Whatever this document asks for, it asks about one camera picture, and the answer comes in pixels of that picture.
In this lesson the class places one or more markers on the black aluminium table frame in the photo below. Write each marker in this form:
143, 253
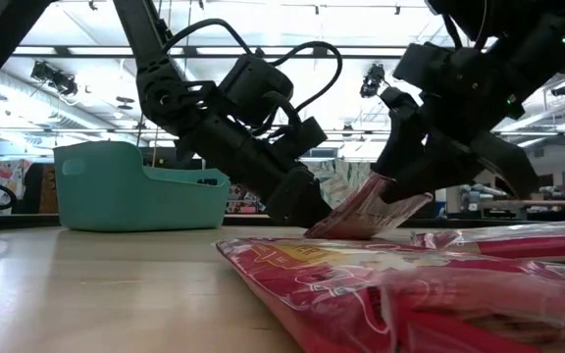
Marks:
17, 220

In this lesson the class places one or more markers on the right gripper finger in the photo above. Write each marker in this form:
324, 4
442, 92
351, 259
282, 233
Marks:
508, 162
429, 166

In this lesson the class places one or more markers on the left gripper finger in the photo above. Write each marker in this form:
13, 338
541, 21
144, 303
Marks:
317, 213

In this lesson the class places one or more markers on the black overhead camera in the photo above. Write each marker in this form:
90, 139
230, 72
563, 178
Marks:
372, 78

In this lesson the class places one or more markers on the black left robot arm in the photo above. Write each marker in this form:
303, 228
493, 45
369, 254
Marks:
140, 49

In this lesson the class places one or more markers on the floral cloth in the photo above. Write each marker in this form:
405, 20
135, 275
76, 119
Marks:
3, 181

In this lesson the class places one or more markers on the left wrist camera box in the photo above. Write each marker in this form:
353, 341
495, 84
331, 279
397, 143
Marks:
307, 137

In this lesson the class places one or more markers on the marble pattern panel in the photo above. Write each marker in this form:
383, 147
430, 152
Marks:
346, 176

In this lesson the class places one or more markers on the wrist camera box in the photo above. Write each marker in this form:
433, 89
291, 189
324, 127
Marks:
425, 68
307, 137

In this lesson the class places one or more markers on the patterned fabric panel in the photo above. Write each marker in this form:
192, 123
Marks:
243, 201

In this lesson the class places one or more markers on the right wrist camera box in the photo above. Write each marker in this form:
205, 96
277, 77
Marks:
425, 68

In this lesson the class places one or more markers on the teal plastic basket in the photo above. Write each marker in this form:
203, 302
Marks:
130, 196

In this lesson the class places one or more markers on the black ceiling-mounted device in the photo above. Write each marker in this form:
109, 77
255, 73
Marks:
54, 78

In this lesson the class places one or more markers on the red popcorn bag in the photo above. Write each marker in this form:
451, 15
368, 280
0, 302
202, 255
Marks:
336, 294
532, 247
361, 216

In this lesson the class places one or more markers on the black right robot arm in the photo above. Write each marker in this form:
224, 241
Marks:
532, 15

